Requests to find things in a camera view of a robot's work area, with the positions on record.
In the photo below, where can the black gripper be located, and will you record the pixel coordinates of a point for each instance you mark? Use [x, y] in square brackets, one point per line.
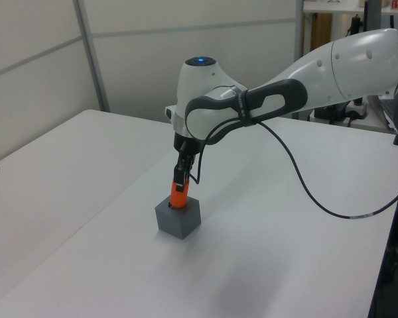
[189, 145]

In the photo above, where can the orange cylinder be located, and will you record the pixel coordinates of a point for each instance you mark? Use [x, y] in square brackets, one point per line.
[179, 201]

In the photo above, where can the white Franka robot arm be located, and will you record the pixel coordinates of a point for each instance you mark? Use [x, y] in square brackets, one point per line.
[351, 66]

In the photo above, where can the grey block with round hole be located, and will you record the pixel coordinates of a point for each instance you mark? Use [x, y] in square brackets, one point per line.
[176, 226]

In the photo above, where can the wooden cabinet panel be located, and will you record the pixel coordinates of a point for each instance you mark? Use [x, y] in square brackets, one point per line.
[321, 31]

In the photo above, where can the white background desk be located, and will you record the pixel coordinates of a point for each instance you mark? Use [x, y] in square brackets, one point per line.
[338, 10]

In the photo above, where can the grey metal partition post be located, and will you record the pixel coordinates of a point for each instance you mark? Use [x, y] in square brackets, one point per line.
[301, 30]

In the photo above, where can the black camera stand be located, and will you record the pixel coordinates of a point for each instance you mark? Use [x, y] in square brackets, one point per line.
[389, 258]

